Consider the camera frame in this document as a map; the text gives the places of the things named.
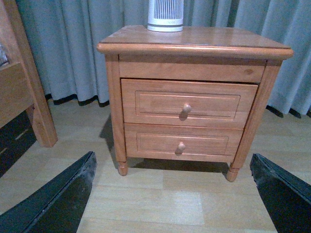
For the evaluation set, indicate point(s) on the drawer knob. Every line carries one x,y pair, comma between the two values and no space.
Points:
181,146
186,108

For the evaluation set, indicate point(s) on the grey curtain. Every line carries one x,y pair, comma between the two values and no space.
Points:
63,35

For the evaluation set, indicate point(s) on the wooden drawer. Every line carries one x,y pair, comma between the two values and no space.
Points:
216,105
161,142

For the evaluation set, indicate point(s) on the wooden bed frame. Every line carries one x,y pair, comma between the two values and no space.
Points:
20,86

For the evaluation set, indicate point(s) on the checkered bed sheet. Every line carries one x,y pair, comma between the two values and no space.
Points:
3,57

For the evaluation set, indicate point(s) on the wooden nightstand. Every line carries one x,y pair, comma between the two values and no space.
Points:
195,54

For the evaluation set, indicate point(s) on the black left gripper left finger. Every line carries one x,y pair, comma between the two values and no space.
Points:
58,206

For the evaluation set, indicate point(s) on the white air purifier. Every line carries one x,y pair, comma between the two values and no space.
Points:
165,15

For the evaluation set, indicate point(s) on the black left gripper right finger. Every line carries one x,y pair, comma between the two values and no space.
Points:
286,197

